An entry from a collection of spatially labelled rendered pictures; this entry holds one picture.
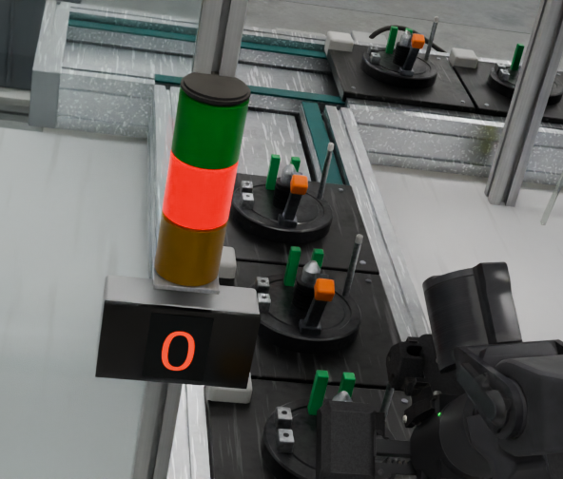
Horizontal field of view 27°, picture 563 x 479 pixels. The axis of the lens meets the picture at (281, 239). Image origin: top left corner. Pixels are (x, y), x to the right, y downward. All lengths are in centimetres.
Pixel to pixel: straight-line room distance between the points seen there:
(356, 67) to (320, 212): 62
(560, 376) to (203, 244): 31
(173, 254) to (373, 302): 63
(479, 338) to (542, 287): 109
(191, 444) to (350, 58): 116
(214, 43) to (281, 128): 117
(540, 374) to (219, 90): 31
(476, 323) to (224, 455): 49
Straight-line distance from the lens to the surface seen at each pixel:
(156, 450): 106
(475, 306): 77
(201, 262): 89
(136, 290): 93
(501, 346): 75
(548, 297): 184
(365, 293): 150
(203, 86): 84
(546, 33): 195
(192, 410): 127
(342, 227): 164
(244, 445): 122
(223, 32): 86
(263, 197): 163
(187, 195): 86
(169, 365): 94
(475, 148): 212
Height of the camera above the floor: 174
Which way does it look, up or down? 29 degrees down
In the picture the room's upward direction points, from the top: 12 degrees clockwise
